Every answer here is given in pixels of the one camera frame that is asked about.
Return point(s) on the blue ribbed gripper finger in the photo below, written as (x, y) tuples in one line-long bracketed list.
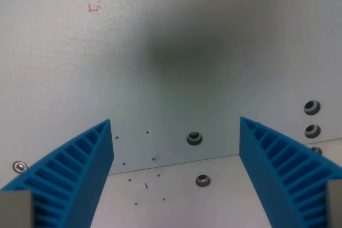
[(80, 169), (270, 169)]

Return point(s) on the silver washer head screw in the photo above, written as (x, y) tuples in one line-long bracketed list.
[(20, 166)]

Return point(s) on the countersunk table screw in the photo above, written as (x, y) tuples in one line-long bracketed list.
[(194, 137)]

